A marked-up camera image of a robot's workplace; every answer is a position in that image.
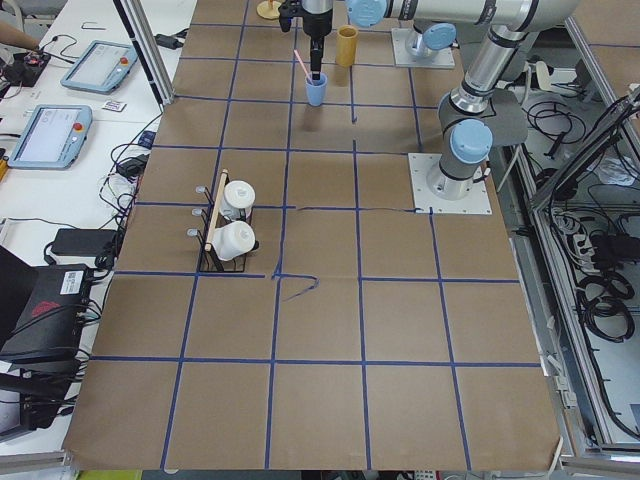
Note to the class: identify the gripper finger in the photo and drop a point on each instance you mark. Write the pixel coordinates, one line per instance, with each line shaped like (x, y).
(316, 56)
(288, 10)

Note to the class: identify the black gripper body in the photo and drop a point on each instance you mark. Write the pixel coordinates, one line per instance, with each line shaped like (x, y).
(317, 26)

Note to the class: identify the light blue plastic cup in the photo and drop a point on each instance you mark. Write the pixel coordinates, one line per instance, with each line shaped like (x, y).
(316, 90)

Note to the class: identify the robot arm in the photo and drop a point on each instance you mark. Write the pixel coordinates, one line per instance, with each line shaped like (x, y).
(467, 139)

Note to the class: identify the wooden cup tree stand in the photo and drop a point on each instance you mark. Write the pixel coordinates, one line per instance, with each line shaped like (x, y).
(268, 9)

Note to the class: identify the bamboo chopstick holder cup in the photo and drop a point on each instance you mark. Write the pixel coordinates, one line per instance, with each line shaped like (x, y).
(346, 45)

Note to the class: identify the white mug far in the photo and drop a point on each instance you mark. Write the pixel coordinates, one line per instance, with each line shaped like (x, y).
(237, 201)

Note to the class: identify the white mug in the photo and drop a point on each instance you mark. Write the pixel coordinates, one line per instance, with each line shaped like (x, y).
(233, 240)
(237, 201)

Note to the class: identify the teach pendant far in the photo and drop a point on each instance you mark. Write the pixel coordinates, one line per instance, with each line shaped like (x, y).
(102, 67)

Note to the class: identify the teach pendant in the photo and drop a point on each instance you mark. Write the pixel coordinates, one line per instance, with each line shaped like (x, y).
(52, 138)
(102, 67)

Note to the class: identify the white mug near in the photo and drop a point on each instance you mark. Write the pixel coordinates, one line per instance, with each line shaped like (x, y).
(233, 240)

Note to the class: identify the teach pendant near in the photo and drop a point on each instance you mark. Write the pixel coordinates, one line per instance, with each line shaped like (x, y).
(52, 138)

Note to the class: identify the black power adapter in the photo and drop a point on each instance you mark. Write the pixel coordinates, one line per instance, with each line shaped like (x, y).
(99, 243)

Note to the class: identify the black computer box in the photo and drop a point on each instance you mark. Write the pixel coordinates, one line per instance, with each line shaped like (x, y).
(41, 308)

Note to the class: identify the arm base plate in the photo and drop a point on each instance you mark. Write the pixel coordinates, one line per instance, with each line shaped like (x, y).
(434, 192)
(420, 50)

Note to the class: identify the aluminium frame post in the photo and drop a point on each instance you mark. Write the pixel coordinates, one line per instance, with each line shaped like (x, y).
(135, 22)

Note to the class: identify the black wire mug rack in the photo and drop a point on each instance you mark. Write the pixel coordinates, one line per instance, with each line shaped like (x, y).
(208, 261)

